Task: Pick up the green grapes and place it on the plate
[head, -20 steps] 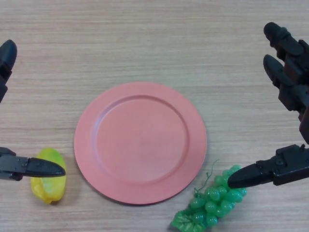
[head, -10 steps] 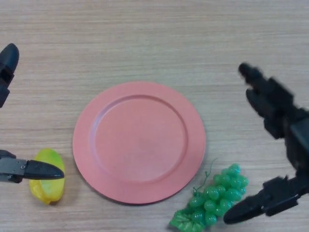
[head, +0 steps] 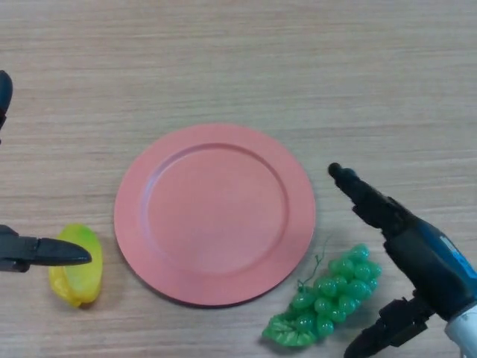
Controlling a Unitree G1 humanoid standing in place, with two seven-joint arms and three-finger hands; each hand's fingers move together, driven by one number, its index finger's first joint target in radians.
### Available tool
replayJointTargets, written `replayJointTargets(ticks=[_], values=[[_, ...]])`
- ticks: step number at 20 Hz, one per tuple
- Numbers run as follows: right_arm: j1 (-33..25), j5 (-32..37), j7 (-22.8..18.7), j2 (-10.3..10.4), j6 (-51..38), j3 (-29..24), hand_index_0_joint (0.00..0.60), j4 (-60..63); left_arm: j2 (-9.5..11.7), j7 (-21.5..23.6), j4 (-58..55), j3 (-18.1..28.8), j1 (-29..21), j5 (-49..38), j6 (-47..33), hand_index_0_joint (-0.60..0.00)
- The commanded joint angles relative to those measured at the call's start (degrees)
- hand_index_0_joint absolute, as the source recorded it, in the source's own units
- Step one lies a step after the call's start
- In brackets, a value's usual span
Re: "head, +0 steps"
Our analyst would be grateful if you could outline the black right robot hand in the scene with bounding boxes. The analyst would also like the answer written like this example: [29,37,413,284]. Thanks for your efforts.
[327,162,477,358]

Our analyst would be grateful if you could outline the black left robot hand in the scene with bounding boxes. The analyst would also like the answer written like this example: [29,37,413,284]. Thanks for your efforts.
[0,69,93,274]

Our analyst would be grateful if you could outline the green grapes bunch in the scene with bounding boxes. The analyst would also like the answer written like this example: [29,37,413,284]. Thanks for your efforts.
[262,238,383,346]

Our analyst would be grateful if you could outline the pink round plate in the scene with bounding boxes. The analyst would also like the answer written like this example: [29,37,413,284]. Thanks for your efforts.
[113,124,317,309]

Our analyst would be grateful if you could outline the yellow green starfruit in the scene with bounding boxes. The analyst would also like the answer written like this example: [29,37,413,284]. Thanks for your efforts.
[48,223,104,310]

